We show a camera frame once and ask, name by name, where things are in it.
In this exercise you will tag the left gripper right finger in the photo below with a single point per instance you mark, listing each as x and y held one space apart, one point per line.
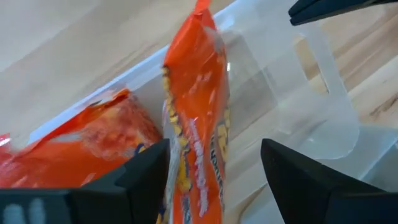
326 199

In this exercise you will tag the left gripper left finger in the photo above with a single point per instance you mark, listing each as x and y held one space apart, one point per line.
93 205

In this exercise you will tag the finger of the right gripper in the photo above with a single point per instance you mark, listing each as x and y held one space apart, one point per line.
326 7

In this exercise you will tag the red orange noodle pack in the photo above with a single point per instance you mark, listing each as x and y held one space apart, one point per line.
93 146
196 93

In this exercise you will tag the clear plastic bin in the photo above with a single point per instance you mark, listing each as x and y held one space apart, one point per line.
311 124

